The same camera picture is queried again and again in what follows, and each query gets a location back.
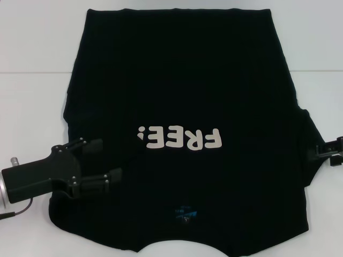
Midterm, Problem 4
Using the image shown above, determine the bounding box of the thin left arm cable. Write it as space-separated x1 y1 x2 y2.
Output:
0 196 34 218

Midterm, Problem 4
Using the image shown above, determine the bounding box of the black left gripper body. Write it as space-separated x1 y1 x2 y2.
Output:
1 146 81 203

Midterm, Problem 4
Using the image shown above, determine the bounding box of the black T-shirt with FREE print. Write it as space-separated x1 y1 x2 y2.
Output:
48 7 328 257

